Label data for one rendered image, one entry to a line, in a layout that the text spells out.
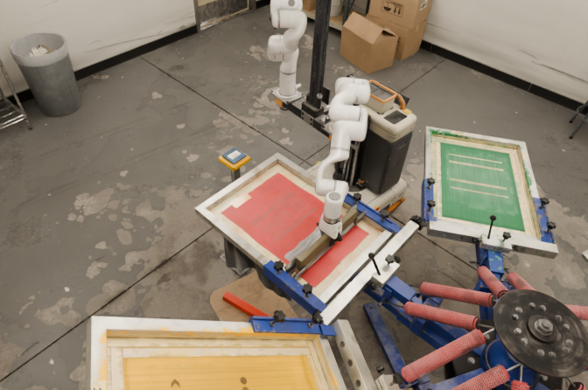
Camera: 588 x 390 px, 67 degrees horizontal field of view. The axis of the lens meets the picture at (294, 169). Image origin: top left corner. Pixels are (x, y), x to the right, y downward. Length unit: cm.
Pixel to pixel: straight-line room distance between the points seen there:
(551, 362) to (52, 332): 265
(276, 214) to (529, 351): 121
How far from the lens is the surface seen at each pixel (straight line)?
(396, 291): 193
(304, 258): 193
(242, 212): 223
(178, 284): 316
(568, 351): 170
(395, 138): 295
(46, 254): 360
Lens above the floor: 263
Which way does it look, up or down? 43 degrees down
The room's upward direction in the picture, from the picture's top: 3 degrees clockwise
